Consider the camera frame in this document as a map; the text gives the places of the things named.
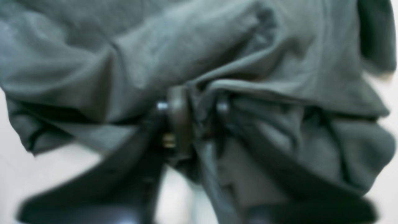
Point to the dark grey t-shirt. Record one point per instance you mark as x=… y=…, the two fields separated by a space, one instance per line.
x=93 y=71

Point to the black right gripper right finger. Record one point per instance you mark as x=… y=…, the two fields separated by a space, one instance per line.
x=271 y=188

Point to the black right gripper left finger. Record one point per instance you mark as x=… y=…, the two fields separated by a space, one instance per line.
x=124 y=187

